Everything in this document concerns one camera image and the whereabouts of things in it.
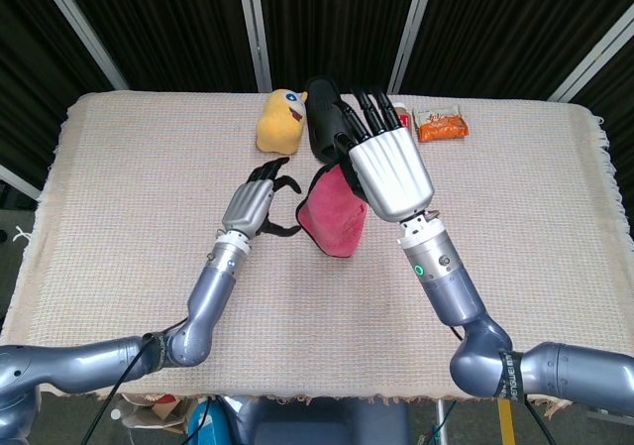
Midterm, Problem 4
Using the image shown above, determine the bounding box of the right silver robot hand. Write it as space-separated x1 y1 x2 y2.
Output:
332 86 436 224

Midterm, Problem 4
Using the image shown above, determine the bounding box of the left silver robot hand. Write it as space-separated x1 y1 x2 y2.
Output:
220 156 303 239

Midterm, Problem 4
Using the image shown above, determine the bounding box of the pink and grey towel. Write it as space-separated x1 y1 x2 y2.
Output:
295 163 370 259

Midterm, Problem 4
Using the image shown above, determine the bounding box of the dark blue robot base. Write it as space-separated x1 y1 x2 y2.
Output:
220 394 412 445

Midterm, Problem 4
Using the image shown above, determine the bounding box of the orange snack packet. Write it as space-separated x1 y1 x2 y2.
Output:
412 105 470 143

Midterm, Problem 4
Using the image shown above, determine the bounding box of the yellow plush toy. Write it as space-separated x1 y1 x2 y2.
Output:
255 88 309 157

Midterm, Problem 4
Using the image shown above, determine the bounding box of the black rubber slipper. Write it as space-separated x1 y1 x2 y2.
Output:
303 75 359 165

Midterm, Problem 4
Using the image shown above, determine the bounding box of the beige woven tablecloth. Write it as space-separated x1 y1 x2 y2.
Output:
0 90 620 406

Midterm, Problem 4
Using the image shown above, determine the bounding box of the brown cardboard box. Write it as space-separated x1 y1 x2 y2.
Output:
118 390 185 436

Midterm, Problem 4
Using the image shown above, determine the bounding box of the blue plastic container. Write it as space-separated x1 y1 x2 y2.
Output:
186 398 224 445

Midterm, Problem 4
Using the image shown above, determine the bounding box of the white table leg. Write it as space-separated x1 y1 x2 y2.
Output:
434 398 451 445

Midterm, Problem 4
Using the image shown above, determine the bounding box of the white partition frame post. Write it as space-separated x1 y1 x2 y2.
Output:
547 6 634 103
33 0 131 92
235 0 274 93
387 0 440 95
0 164 42 202

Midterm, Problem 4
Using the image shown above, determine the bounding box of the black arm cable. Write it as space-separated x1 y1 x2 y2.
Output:
91 333 155 445
522 398 556 445

